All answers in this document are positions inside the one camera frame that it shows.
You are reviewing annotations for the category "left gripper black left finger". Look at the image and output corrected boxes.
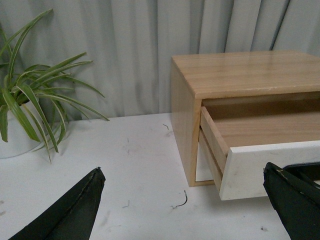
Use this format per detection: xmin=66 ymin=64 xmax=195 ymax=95
xmin=10 ymin=167 xmax=106 ymax=240

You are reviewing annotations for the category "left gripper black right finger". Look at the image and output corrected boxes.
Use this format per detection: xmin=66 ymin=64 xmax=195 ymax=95
xmin=263 ymin=162 xmax=320 ymax=240

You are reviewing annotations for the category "white top drawer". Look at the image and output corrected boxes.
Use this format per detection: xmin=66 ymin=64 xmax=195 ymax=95
xmin=199 ymin=107 xmax=320 ymax=201

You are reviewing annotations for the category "wooden drawer cabinet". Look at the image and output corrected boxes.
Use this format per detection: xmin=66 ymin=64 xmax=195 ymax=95
xmin=171 ymin=50 xmax=320 ymax=187

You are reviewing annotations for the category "white plant pot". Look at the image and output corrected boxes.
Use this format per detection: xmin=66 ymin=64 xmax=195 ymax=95
xmin=0 ymin=101 xmax=54 ymax=159

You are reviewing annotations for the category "green spider plant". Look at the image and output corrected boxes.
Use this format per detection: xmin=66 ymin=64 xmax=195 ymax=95
xmin=0 ymin=9 xmax=107 ymax=155

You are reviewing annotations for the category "grey curtain backdrop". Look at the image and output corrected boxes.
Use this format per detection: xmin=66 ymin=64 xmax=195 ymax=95
xmin=0 ymin=0 xmax=320 ymax=117

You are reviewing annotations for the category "small bent wire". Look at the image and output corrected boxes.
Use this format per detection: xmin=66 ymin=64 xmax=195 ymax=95
xmin=174 ymin=190 xmax=189 ymax=208

